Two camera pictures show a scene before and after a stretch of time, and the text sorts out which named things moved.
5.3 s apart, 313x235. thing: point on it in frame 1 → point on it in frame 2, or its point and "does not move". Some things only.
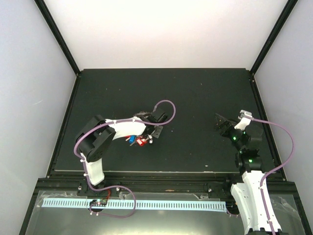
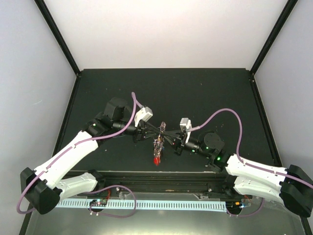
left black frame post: [44, 8] does not move
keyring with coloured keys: [141, 140] → [159, 144]
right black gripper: [222, 122] → [178, 146]
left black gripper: [157, 133] → [142, 129]
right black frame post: [273, 37] does not move
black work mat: [192, 142] does not move
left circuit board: [99, 202] does not move
